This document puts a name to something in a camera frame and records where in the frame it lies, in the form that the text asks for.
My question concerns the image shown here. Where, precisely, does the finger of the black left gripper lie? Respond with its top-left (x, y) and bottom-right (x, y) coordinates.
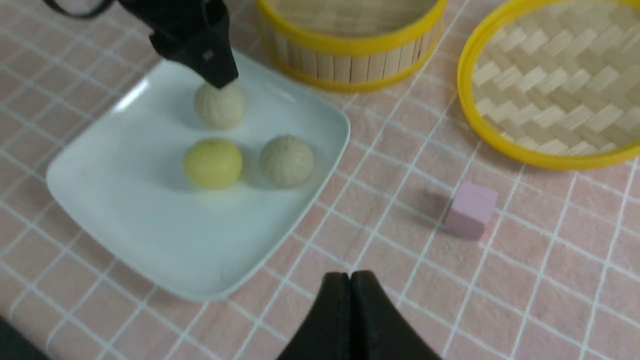
top-left (150, 10), bottom-right (239, 90)

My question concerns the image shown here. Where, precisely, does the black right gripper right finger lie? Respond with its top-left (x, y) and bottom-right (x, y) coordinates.
top-left (350, 270), bottom-right (441, 360)

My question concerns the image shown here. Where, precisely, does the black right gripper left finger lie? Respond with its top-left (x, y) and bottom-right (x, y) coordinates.
top-left (278, 272), bottom-right (352, 360)

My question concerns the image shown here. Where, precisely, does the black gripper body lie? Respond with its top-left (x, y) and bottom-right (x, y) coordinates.
top-left (119, 0), bottom-right (230, 38)

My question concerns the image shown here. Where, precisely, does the white bun from basket front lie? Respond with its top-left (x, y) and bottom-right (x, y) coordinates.
top-left (193, 82), bottom-right (246, 131)

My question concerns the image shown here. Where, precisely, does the white bun from basket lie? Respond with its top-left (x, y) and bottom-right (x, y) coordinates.
top-left (258, 135), bottom-right (315, 189)
top-left (193, 82), bottom-right (246, 131)

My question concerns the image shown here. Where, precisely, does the yellow steamed bun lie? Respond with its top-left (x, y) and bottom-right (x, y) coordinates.
top-left (182, 137), bottom-right (243, 190)

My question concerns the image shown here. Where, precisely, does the white square plate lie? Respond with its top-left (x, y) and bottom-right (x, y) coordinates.
top-left (46, 50), bottom-right (351, 302)

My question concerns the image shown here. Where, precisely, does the pink checkered tablecloth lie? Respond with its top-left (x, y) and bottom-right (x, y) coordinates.
top-left (1, 0), bottom-right (639, 360)

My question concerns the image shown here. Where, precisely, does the yellow-rimmed bamboo steamer basket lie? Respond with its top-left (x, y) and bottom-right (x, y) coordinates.
top-left (255, 0), bottom-right (448, 93)

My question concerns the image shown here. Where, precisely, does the pink cube block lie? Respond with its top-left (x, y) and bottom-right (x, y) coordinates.
top-left (443, 181), bottom-right (498, 241)

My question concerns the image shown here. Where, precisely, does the yellow-rimmed woven steamer lid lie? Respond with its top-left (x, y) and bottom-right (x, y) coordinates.
top-left (457, 0), bottom-right (640, 170)

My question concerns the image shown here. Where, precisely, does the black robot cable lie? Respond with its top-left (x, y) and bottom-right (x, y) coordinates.
top-left (42, 0), bottom-right (118, 20)

